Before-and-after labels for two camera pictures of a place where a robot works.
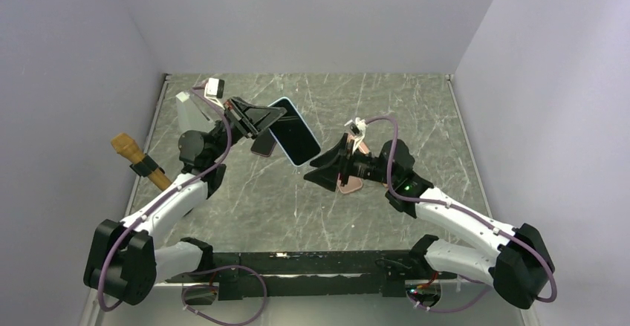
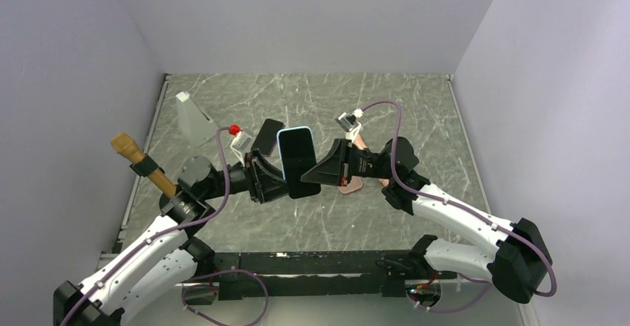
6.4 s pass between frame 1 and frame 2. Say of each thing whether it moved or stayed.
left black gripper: moved
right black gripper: stayed
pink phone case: stayed
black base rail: stayed
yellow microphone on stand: stayed
